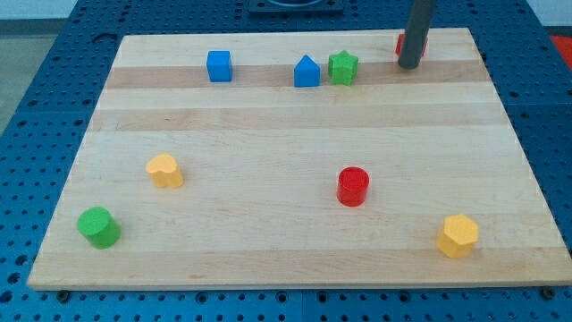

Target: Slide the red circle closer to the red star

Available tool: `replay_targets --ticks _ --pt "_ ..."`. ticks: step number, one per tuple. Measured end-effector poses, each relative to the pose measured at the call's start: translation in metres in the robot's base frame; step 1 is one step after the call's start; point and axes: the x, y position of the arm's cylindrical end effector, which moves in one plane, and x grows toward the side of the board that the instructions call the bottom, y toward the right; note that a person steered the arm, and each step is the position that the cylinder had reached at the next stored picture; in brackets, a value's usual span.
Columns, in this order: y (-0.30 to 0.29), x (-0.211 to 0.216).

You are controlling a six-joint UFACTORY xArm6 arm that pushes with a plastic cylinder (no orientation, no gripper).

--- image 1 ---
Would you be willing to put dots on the green star block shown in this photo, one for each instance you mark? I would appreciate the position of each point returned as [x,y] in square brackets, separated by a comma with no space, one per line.
[342,68]

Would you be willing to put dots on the red star block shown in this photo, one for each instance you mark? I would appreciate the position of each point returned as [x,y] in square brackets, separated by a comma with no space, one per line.
[400,41]

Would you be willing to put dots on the wooden board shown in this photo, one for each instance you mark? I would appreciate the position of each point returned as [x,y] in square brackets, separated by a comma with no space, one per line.
[261,158]

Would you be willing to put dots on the red cylinder block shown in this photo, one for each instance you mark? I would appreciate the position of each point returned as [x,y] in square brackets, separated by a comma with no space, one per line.
[353,183]

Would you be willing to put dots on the blue house-shaped block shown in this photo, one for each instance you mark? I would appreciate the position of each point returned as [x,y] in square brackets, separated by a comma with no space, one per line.
[307,73]

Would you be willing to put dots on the blue cube block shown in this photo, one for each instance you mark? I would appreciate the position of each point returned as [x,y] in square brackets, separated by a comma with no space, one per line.
[219,67]

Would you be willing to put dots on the yellow heart block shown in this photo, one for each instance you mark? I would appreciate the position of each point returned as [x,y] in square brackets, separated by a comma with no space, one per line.
[164,171]

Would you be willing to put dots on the yellow hexagon block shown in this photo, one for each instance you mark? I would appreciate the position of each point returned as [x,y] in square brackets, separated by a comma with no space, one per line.
[457,236]

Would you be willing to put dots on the green cylinder block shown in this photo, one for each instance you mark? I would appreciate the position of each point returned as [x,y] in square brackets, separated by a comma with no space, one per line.
[99,228]

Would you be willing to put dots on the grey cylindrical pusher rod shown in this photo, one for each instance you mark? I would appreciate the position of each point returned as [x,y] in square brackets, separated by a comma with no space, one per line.
[415,36]

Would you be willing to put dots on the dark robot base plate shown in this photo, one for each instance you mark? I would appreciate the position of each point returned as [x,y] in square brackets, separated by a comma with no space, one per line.
[265,7]

